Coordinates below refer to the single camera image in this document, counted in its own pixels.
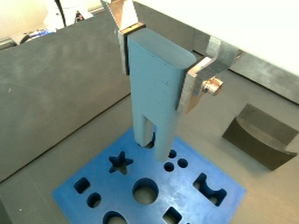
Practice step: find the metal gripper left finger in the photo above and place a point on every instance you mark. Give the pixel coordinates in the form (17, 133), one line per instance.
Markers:
(123, 13)

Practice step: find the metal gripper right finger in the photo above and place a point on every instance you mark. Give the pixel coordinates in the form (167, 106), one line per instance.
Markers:
(201, 79)

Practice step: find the grey-blue two-pronged peg object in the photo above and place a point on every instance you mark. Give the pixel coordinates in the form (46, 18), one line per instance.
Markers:
(158, 66)

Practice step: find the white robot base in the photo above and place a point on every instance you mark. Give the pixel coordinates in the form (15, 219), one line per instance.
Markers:
(65, 13)

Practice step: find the dark grey curved block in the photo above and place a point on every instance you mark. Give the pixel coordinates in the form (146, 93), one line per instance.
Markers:
(262, 136)

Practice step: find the blue shape-sorting board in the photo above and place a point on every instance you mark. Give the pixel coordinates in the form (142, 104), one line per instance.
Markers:
(125, 187)

